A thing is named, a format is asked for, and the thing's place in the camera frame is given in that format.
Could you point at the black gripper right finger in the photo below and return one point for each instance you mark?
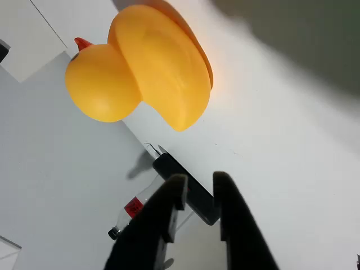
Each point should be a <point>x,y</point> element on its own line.
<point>242,239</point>

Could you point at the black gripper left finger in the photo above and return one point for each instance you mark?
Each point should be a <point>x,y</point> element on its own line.
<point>146,233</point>

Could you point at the yellow rubber duck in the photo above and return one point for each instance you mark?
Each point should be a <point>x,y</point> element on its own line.
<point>157,70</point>

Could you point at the clear bottle red label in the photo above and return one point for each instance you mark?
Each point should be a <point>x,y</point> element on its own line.
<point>135,207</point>

